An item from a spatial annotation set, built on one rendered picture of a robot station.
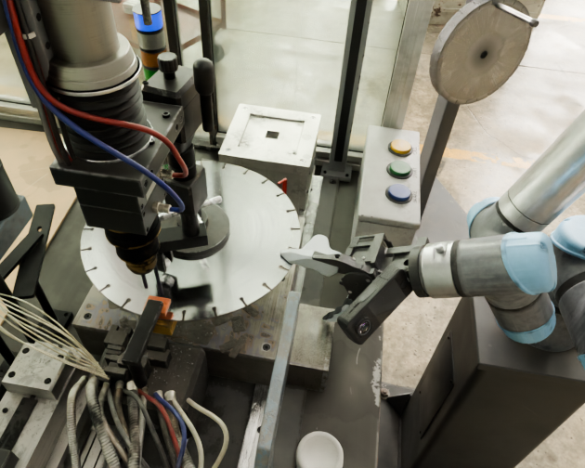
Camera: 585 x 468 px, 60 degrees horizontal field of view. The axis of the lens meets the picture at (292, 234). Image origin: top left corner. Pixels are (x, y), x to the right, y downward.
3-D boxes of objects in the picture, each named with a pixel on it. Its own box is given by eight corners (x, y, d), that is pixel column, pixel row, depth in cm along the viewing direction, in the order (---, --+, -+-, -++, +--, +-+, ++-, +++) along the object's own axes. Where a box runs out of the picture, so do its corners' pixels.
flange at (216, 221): (140, 231, 77) (137, 220, 75) (193, 194, 83) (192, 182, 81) (192, 268, 73) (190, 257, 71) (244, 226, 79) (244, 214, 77)
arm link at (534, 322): (541, 276, 77) (526, 233, 70) (567, 341, 69) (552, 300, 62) (489, 291, 80) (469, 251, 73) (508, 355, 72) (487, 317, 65)
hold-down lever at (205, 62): (162, 50, 51) (149, 58, 49) (219, 53, 49) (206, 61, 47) (176, 124, 56) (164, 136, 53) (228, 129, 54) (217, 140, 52)
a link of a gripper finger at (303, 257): (291, 232, 78) (347, 253, 77) (277, 259, 75) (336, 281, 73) (293, 218, 76) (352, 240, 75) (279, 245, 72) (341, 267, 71)
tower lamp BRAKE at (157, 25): (141, 19, 86) (138, 1, 84) (167, 22, 86) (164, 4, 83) (131, 31, 83) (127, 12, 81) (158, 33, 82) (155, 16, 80)
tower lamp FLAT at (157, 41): (144, 37, 88) (141, 19, 86) (169, 40, 88) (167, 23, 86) (135, 49, 85) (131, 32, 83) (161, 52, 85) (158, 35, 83)
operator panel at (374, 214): (357, 177, 119) (368, 123, 108) (404, 184, 119) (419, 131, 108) (346, 268, 100) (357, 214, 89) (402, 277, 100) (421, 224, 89)
